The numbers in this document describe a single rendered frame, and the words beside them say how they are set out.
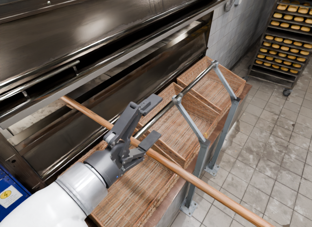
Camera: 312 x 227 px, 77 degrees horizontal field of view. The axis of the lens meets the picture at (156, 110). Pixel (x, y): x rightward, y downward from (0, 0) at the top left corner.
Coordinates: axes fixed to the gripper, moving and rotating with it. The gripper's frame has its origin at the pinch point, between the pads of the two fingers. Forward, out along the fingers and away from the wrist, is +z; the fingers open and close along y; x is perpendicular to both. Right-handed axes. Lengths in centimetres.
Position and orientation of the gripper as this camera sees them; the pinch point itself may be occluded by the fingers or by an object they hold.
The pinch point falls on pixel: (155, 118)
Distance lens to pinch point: 51.7
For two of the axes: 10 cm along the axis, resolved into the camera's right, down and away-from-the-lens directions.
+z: 6.0, -5.5, 5.8
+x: 8.0, 4.2, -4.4
